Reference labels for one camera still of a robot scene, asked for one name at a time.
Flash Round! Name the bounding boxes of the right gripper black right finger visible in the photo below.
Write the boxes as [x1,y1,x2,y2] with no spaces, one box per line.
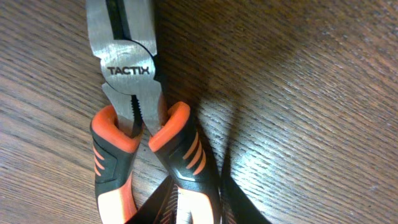
[219,146,274,224]

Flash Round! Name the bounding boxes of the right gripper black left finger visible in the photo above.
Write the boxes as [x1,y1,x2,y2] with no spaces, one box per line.
[126,175,178,224]

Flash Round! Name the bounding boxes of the orange black needle-nose pliers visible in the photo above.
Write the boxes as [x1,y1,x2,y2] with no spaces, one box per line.
[86,0,222,223]

